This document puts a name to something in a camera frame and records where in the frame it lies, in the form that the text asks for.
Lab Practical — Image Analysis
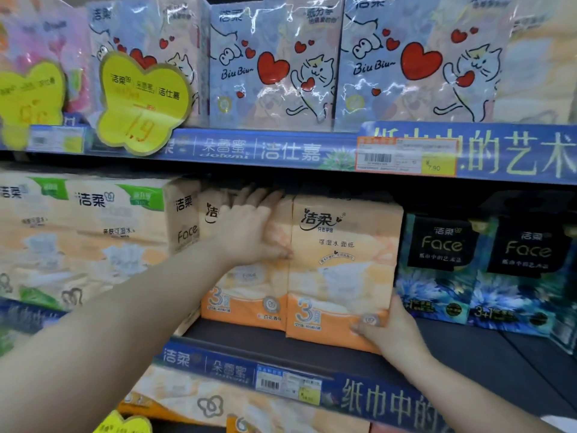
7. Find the heart and cat tissue pack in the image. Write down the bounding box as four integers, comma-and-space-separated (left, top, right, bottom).
208, 0, 345, 133
334, 0, 512, 133
87, 0, 212, 128

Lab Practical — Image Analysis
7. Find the white and yellow price label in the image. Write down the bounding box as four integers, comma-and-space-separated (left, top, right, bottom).
255, 367, 323, 407

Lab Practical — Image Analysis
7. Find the pale yellow tissue pack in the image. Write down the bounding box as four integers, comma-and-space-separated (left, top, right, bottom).
493, 0, 577, 126

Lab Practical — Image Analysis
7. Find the large beige tissue multipack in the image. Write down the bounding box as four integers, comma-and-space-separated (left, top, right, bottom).
0, 170, 202, 312

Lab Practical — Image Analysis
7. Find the dark shelf board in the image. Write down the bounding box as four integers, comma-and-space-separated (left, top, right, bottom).
184, 316, 577, 421

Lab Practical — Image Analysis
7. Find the blue shelf edge strip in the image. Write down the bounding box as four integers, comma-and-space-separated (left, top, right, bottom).
0, 121, 577, 186
0, 296, 444, 433

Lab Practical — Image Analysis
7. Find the person's left forearm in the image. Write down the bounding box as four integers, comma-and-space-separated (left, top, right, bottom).
0, 242, 231, 433

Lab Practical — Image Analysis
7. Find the orange-rimmed price label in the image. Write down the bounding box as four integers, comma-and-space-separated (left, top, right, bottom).
355, 136, 459, 177

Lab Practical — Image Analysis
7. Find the person's right forearm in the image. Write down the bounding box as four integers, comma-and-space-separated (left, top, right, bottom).
390, 352, 565, 433

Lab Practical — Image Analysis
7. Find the person's left hand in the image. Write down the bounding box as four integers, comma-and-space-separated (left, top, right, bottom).
211, 186, 294, 269

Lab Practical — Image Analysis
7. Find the yellow butterfly price tag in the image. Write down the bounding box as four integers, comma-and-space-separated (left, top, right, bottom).
93, 409, 153, 433
96, 51, 193, 157
0, 60, 67, 150

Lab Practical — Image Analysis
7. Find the person's right hand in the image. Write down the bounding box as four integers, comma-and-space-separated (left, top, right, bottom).
350, 293, 434, 371

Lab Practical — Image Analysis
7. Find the dark blue tissue pack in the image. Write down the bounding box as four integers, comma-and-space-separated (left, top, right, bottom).
468, 216, 577, 339
395, 213, 499, 325

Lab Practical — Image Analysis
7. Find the beige orange tissue pack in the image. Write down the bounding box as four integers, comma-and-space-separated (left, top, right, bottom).
118, 364, 371, 433

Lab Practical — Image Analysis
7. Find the small white price label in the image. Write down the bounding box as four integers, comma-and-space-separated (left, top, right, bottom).
27, 127, 85, 154

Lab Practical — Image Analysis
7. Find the pink tissue pack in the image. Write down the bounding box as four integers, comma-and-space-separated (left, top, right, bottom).
0, 0, 93, 127

